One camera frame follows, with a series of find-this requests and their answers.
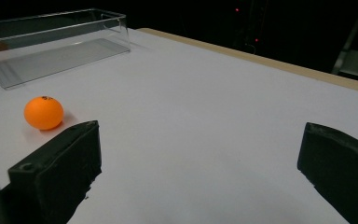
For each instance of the clear plastic box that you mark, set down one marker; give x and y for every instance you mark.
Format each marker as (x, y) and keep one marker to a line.
(56, 53)

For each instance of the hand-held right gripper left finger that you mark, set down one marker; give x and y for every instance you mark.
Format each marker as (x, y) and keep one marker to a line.
(59, 168)

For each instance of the orange table tennis ball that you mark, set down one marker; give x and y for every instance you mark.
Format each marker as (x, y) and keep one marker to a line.
(43, 113)

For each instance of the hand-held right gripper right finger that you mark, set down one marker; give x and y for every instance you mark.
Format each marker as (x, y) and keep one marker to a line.
(341, 168)

